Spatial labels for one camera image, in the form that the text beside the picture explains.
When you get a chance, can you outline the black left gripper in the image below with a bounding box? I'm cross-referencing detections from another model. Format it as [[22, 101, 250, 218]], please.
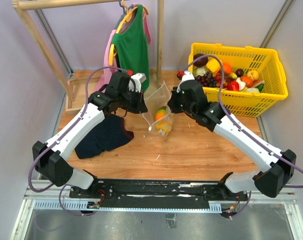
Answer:
[[117, 87, 148, 114]]

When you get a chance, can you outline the orange green mango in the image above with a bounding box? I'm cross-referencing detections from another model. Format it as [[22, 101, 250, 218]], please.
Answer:
[[155, 106, 167, 121]]

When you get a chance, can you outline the yellow bell pepper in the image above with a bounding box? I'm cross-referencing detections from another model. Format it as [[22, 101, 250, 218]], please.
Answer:
[[155, 121, 173, 135], [205, 58, 221, 74]]

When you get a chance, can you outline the clear dotted zip top bag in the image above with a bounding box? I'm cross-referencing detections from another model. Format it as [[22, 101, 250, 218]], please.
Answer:
[[142, 82, 174, 136]]

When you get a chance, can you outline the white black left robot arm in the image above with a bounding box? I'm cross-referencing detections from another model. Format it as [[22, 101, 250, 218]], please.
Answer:
[[32, 71, 148, 198]]

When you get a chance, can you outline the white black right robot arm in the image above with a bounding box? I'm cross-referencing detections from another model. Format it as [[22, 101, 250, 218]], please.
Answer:
[[167, 80, 296, 200]]

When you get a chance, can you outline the green tank top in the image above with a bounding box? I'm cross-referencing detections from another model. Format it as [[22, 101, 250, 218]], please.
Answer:
[[111, 4, 150, 91]]

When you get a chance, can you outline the purple grape bunch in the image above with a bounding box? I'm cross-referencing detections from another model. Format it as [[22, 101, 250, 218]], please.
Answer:
[[195, 73, 217, 88]]

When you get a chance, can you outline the pink shirt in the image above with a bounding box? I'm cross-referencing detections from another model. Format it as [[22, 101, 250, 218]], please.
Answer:
[[93, 2, 152, 93]]

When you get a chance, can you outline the dark purple round fruit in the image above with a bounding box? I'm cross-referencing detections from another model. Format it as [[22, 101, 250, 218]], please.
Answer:
[[193, 53, 209, 68]]

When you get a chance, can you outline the dark navy cloth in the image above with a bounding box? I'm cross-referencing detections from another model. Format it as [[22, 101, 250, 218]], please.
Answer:
[[74, 114, 135, 159]]

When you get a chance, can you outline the orange fruit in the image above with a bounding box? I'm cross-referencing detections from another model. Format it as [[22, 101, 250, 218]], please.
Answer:
[[222, 62, 233, 76]]

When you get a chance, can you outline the yellow peach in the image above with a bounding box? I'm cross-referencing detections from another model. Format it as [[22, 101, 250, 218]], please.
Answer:
[[247, 69, 260, 81]]

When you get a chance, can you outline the watermelon slice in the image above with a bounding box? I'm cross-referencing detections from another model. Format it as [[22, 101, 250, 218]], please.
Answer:
[[252, 80, 265, 93]]

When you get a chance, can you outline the yellow clothes hanger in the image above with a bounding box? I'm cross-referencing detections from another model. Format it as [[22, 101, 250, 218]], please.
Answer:
[[104, 3, 151, 66]]

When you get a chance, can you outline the yellow plastic basket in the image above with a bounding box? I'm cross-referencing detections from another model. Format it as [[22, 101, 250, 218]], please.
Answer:
[[188, 42, 289, 118]]

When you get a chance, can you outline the wooden clothes rack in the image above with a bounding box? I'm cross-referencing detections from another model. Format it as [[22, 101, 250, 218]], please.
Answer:
[[11, 0, 165, 116]]

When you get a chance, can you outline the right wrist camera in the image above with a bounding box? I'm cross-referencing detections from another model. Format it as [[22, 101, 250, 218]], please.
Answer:
[[176, 70, 195, 84]]

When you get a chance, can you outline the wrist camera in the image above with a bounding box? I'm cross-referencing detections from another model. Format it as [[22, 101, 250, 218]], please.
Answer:
[[176, 70, 195, 84], [127, 70, 147, 93]]

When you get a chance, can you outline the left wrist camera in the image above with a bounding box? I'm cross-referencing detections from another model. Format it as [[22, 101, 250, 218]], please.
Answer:
[[127, 70, 147, 93]]

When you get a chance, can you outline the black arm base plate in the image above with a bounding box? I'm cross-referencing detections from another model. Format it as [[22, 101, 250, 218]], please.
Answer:
[[69, 178, 248, 210]]

